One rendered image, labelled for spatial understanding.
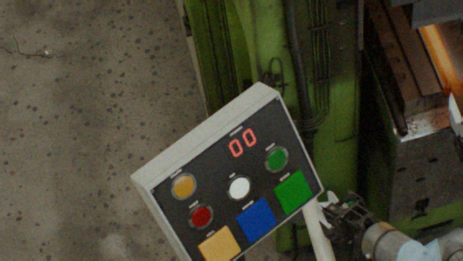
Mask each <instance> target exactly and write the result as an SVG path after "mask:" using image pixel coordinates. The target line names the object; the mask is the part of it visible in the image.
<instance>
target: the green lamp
mask: <svg viewBox="0 0 463 261"><path fill-rule="evenodd" d="M285 162H286V153H285V152H284V151H283V150H280V149H278V150H275V151H274V152H272V153H271V154H270V156H269V158H268V165H269V167H270V168H271V169H278V168H281V167H282V166H283V164H285Z"/></svg>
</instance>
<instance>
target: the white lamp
mask: <svg viewBox="0 0 463 261"><path fill-rule="evenodd" d="M248 190H249V183H248V182H247V180H245V179H244V178H239V179H237V180H236V181H235V182H233V184H232V185H231V188H230V194H231V196H232V197H234V198H241V197H244V196H245V195H246V194H247V193H248Z"/></svg>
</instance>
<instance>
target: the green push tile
mask: <svg viewBox="0 0 463 261"><path fill-rule="evenodd" d="M272 191H273V193H274V195H275V197H276V199H277V201H278V203H279V205H280V207H281V209H282V211H283V213H284V214H285V215H286V216H287V215H288V214H289V213H290V212H291V211H293V210H294V209H296V208H297V207H298V206H300V205H301V204H302V203H303V202H305V201H306V200H308V199H309V198H310V197H311V196H312V193H311V191H310V189H309V187H308V185H307V183H306V181H305V178H304V175H303V172H302V171H301V170H300V169H299V170H298V171H297V172H295V173H294V174H293V175H290V176H289V177H288V178H286V179H285V180H284V181H283V182H282V183H280V184H279V185H278V186H276V187H275V189H274V190H272Z"/></svg>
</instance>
